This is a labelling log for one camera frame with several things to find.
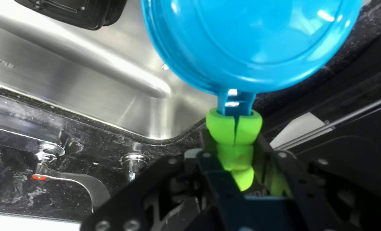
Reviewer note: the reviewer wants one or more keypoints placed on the chrome lever red dot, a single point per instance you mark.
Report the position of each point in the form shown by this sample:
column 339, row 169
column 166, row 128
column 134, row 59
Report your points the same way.
column 88, row 187

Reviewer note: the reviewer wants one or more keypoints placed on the small chrome tap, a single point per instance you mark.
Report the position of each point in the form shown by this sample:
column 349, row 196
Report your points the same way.
column 134, row 162

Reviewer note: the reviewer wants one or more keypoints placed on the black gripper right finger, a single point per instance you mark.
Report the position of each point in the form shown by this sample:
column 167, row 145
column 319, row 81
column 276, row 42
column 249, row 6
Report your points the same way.
column 314, row 196

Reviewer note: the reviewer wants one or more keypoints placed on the stainless steel sink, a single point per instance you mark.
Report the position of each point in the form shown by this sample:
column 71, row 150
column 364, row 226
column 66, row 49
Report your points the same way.
column 92, row 85

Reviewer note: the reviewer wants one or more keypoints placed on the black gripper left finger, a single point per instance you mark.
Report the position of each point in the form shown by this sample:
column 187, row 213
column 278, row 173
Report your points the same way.
column 156, row 196

